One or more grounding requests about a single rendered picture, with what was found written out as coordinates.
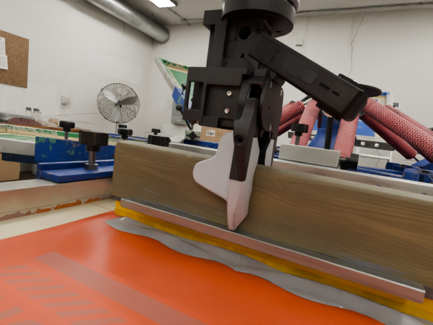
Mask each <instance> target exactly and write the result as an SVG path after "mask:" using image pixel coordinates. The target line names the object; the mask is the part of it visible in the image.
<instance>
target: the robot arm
mask: <svg viewBox="0 0 433 325"><path fill-rule="evenodd" d="M222 4H223V7H222V9H221V10H205V11H204V20H203V25H204V26H205V27H206V28H207V29H208V30H210V36H209V46H208V51H207V61H206V67H203V66H189V67H188V76H187V82H186V92H185V98H184V109H183V114H182V120H187V121H190V122H191V123H195V124H198V125H199V126H208V127H214V128H219V129H225V130H233V132H229V133H226V134H224V135H223V136H222V137H221V139H220V141H219V144H218V150H217V153H216V155H215V156H214V157H212V158H210V159H206V160H204V161H200V162H198V163H196V165H195V167H194V170H193V178H194V180H195V182H196V183H197V184H199V185H201V186H202V187H204V188H206V189H207V190H209V191H211V192H213V193H214V194H216V195H218V196H219V197H221V198H223V199H225V200H226V201H227V225H228V229H229V230H235V229H236V228H237V227H238V225H239V224H240V223H241V222H242V221H243V220H244V219H245V217H246V216H247V214H248V210H249V200H250V196H251V192H252V186H253V176H254V172H255V168H256V165H257V164H262V165H266V166H272V164H273V158H274V153H275V150H276V143H277V138H278V127H279V124H280V120H281V117H282V106H283V101H284V90H283V88H282V86H283V85H284V83H285V82H288V83H289V84H291V85H292V86H294V87H295V88H297V89H298V90H299V91H301V92H303V93H304V94H305V95H307V96H309V97H310V98H312V99H314V100H315V101H316V102H317V103H316V105H315V106H317V107H318V108H319V109H321V110H322V112H323V114H324V115H326V116H327V117H333V118H335V119H336V120H337V121H341V119H343V120H344V121H348V122H351V121H353V120H355V118H357V116H358V115H359V114H360V112H361V111H362V110H363V109H364V108H365V107H366V105H367V94H366V93H365V92H364V91H365V89H364V87H363V86H362V85H360V84H358V83H357V82H356V81H355V80H354V79H351V78H348V77H347V76H345V75H343V74H338V75H336V74H334V73H332V72H331V71H329V70H328V69H326V68H324V67H322V66H321V65H319V64H318V63H315V62H314V61H312V60H310V59H309V58H307V57H306V56H304V55H302V54H301V53H299V52H297V51H296V50H294V49H292V48H291V47H289V46H287V45H286V44H284V43H282V42H281V41H279V40H277V39H275V38H277V37H282V36H285V35H287V34H289V33H290V32H291V31H292V30H293V26H294V18H295V14H296V12H297V11H298V8H299V4H300V0H222ZM191 82H194V88H193V98H192V104H191V109H188V105H189V95H190V89H191Z"/></svg>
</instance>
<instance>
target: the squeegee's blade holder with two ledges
mask: <svg viewBox="0 0 433 325"><path fill-rule="evenodd" d="M120 206H121V207H123V208H127V209H130V210H133V211H136V212H139V213H143V214H145V215H149V216H152V217H155V218H158V219H161V220H163V221H167V222H170V223H173V224H177V225H179V226H183V227H185V228H189V229H191V230H195V231H199V232H201V233H205V234H207V235H210V236H213V237H216V238H219V239H223V240H225V241H229V242H232V243H235V244H238V245H241V246H244V247H247V248H251V249H253V250H256V251H260V252H262V253H266V254H268V255H272V256H275V257H278V258H281V259H284V260H287V261H290V262H294V263H297V264H300V265H302V266H306V267H308V268H312V269H314V270H318V271H322V272H324V273H328V274H330V275H334V276H336V277H339V278H343V279H346V280H348V281H352V282H355V283H358V284H361V285H364V286H368V287H370V288H374V289H376V290H380V291H383V292H385V293H389V294H392V295H395V296H398V297H401V298H404V299H407V300H411V301H414V302H417V303H420V304H423V301H424V298H425V289H424V287H423V285H422V284H420V283H418V282H414V281H410V280H407V279H404V278H401V277H397V276H394V275H390V274H388V273H383V272H381V271H377V270H373V269H370V268H367V267H364V266H360V265H357V264H353V263H351V262H347V261H343V260H340V259H337V258H334V257H330V256H327V255H324V254H321V253H316V252H314V251H310V250H306V249H303V248H300V247H297V246H293V245H290V244H287V243H284V242H280V241H276V240H273V239H270V238H267V237H263V236H260V235H257V234H253V233H250V232H247V231H243V230H239V229H235V230H229V229H228V226H226V225H223V224H220V223H217V222H213V221H209V220H207V219H203V218H200V217H196V216H193V215H190V214H186V213H183V212H179V211H176V210H172V209H170V208H166V207H163V206H159V205H156V204H153V203H150V202H146V201H142V200H140V199H136V198H133V197H123V198H121V200H120Z"/></svg>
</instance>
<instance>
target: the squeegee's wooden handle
mask: <svg viewBox="0 0 433 325"><path fill-rule="evenodd" d="M212 157H214V156H213V155H206V154H202V153H195V152H189V151H185V150H178V149H174V148H168V147H163V146H157V145H153V144H146V143H140V142H136V141H122V140H120V141H118V142H117V144H116V146H115V157H114V165H113V178H112V186H111V199H114V200H116V201H120V200H121V198H123V197H133V198H136V199H140V200H142V201H146V202H150V203H153V204H156V205H159V206H163V207H166V208H170V209H172V210H176V211H179V212H183V213H186V214H190V215H193V216H196V217H200V218H203V219H207V220H209V221H213V222H217V223H220V224H223V225H226V226H228V225H227V201H226V200H225V199H223V198H221V197H219V196H218V195H216V194H214V193H213V192H211V191H209V190H207V189H206V188H204V187H202V186H201V185H199V184H197V183H196V182H195V180H194V178H193V170H194V167H195V165H196V163H198V162H200V161H204V160H206V159H210V158H212ZM237 229H239V230H243V231H247V232H250V233H253V234H257V235H260V236H263V237H267V238H270V239H273V240H276V241H280V242H284V243H287V244H290V245H293V246H297V247H300V248H303V249H306V250H310V251H314V252H316V253H321V254H324V255H327V256H330V257H334V258H337V259H340V260H343V261H347V262H351V263H353V264H357V265H360V266H364V267H367V268H370V269H373V270H377V271H381V272H383V273H388V274H390V275H394V276H397V277H401V278H404V279H407V280H410V281H414V282H418V283H420V284H422V285H423V287H424V289H425V298H428V299H431V300H433V196H431V195H424V194H420V193H414V192H407V191H403V190H396V189H392V188H386V187H381V186H375V185H371V184H364V183H360V182H354V181H347V180H343V179H337V178H332V177H326V176H322V175H315V174H311V173H304V172H298V171H294V170H287V169H283V168H277V167H272V166H266V165H262V164H257V165H256V168H255V172H254V176H253V186H252V192H251V196H250V200H249V210H248V214H247V216H246V217H245V219H244V220H243V221H242V222H241V223H240V224H239V225H238V227H237Z"/></svg>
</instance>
